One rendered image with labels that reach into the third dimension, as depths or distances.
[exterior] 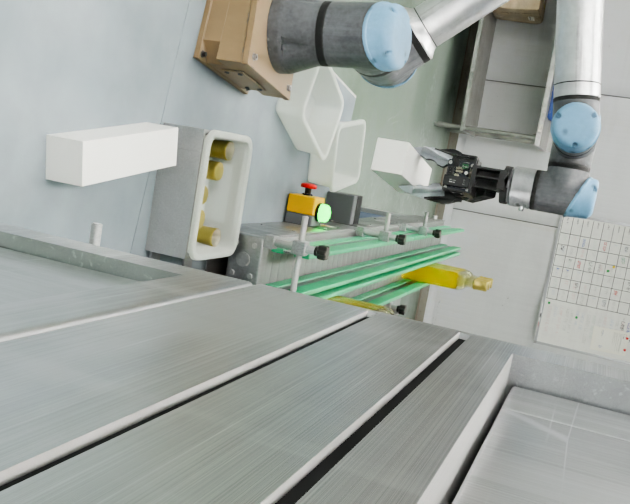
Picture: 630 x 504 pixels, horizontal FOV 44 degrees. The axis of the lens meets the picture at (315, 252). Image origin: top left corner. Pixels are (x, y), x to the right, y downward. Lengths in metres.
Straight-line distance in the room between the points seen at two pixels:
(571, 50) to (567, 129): 0.13
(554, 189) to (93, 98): 0.80
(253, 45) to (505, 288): 6.19
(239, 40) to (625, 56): 6.23
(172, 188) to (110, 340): 0.99
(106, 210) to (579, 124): 0.76
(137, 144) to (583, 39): 0.73
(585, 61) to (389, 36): 0.33
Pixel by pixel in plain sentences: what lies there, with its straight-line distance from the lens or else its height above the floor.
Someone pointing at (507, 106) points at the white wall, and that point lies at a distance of 7.45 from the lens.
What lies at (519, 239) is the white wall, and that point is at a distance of 7.39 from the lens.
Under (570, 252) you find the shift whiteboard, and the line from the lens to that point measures 7.35.
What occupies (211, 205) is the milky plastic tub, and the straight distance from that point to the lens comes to 1.50.
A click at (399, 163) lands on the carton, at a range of 1.46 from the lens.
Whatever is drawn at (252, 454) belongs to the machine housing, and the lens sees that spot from 0.26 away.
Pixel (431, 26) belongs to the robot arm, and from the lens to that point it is 1.56.
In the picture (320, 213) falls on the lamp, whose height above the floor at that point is 0.84.
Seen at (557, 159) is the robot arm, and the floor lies 1.37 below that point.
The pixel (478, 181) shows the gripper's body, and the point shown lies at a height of 1.24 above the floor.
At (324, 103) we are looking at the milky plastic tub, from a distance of 1.97.
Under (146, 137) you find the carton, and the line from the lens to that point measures 1.22.
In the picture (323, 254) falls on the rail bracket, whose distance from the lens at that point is 1.44.
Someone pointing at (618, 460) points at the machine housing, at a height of 1.50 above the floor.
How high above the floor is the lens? 1.47
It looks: 19 degrees down
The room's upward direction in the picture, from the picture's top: 102 degrees clockwise
